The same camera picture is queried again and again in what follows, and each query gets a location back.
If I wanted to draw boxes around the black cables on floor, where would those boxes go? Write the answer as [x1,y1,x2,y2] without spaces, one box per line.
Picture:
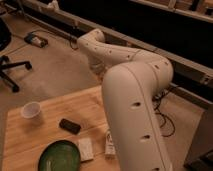
[152,84,177,138]

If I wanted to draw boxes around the long shelf rail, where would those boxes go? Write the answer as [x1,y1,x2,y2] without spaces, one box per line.
[22,0,213,87]

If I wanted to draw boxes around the device on floor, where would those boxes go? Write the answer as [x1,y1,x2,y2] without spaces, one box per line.
[24,33,48,48]

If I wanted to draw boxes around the black office chair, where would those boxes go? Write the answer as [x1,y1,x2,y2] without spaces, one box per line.
[0,18,32,93]

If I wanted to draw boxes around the black rectangular object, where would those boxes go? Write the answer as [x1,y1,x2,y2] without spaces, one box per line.
[59,119,81,134]

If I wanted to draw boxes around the white sponge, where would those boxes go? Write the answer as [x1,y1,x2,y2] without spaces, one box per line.
[78,138,94,162]

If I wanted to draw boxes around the white bottle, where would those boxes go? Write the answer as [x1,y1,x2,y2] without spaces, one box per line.
[105,130,116,158]

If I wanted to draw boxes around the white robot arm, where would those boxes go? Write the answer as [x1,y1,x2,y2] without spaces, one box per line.
[77,29,173,171]

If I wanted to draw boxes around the green bowl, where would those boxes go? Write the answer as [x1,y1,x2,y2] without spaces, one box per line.
[37,140,81,171]

